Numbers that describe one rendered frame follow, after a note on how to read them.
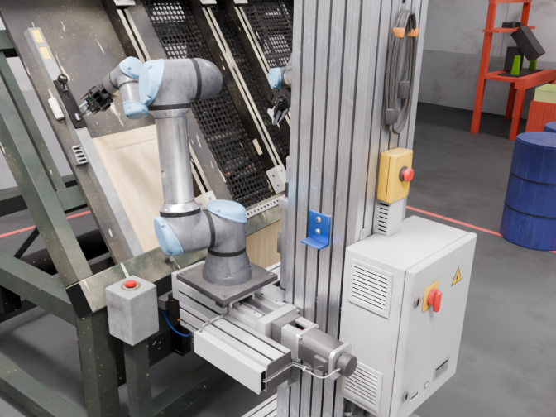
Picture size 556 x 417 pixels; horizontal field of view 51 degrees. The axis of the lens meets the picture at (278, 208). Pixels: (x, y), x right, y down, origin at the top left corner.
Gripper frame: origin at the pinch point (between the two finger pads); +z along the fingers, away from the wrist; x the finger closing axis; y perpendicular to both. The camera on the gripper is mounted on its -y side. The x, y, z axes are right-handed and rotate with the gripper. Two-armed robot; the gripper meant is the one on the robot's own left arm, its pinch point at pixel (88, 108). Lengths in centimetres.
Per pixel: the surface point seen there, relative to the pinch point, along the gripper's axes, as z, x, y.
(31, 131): 18.1, -6.3, 12.6
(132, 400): 14, 88, 59
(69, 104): 8.1, -5.7, -0.8
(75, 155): 10.1, 10.2, 10.7
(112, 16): 10, -26, -52
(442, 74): 200, 270, -801
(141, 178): 11.4, 32.9, -6.7
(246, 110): 7, 43, -82
